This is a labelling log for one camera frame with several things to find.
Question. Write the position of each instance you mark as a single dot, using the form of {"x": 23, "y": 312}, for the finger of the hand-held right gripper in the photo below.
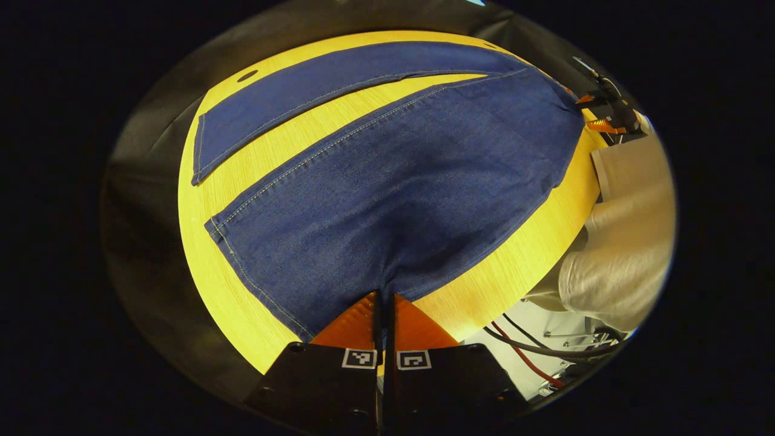
{"x": 586, "y": 99}
{"x": 605, "y": 126}

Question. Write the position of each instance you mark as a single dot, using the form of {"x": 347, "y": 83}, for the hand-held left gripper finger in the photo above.
{"x": 377, "y": 327}
{"x": 389, "y": 330}

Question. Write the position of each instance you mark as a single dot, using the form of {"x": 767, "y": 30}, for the blue denim jeans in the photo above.
{"x": 412, "y": 181}

